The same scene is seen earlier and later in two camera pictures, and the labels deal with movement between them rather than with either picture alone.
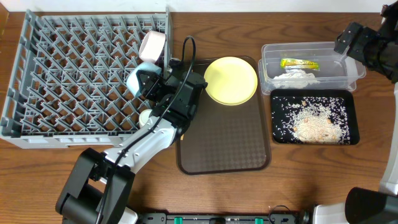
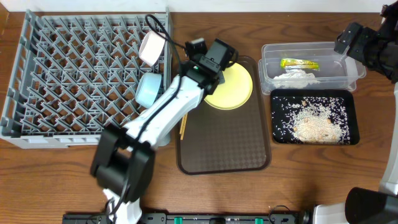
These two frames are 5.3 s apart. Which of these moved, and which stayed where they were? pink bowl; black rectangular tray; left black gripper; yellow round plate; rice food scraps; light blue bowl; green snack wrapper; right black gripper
Moved: light blue bowl; yellow round plate; left black gripper
Stayed: black rectangular tray; right black gripper; green snack wrapper; pink bowl; rice food scraps
